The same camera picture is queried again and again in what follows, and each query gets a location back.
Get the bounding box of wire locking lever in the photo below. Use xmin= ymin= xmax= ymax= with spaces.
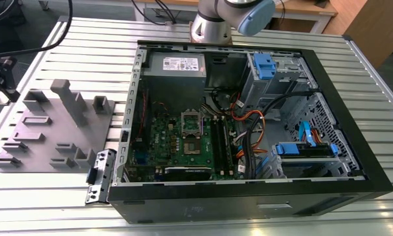
xmin=198 ymin=107 xmax=208 ymax=139

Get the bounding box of wooden desk white frame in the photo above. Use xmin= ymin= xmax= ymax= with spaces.
xmin=272 ymin=0 xmax=338 ymax=34

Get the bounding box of CPU socket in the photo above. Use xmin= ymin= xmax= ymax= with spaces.
xmin=182 ymin=136 xmax=204 ymax=157

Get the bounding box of grey power supply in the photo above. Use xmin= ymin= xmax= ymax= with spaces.
xmin=141 ymin=52 xmax=208 ymax=110

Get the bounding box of black graphics card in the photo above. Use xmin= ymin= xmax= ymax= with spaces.
xmin=162 ymin=166 xmax=214 ymax=181

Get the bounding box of thin red wire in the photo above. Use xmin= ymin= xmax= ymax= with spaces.
xmin=136 ymin=88 xmax=150 ymax=143

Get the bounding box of thick black cable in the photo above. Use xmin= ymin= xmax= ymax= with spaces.
xmin=241 ymin=90 xmax=317 ymax=179

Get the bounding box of black camera cable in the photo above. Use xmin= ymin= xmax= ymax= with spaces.
xmin=0 ymin=0 xmax=74 ymax=59

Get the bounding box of grey metal drive cage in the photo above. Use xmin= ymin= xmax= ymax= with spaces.
xmin=240 ymin=51 xmax=318 ymax=111

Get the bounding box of blue drive bay latch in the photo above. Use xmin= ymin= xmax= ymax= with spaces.
xmin=253 ymin=52 xmax=277 ymax=81

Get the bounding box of black bin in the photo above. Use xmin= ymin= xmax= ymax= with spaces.
xmin=0 ymin=9 xmax=24 ymax=57

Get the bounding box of brown wooden cabinet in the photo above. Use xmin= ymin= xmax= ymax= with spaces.
xmin=324 ymin=0 xmax=393 ymax=68

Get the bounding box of black PC case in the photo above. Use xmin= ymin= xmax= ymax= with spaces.
xmin=106 ymin=39 xmax=393 ymax=224

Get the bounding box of green motherboard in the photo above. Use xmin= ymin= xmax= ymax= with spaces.
xmin=126 ymin=98 xmax=241 ymax=183

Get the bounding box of metal slot bracket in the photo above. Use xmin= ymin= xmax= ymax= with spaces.
xmin=84 ymin=148 xmax=118 ymax=205

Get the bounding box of grey metal disk cage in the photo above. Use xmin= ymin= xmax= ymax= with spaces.
xmin=268 ymin=142 xmax=361 ymax=179

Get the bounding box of orange red wire bundle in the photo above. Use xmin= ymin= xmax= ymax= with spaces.
xmin=230 ymin=109 xmax=266 ymax=160

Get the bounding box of hard disk in blue carrier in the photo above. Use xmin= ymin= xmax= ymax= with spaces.
xmin=274 ymin=143 xmax=338 ymax=158

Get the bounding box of grey parts rack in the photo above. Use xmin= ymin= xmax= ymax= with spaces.
xmin=0 ymin=79 xmax=117 ymax=174

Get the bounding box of blue flat wire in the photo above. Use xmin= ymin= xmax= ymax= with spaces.
xmin=298 ymin=121 xmax=317 ymax=148
xmin=257 ymin=156 xmax=273 ymax=178

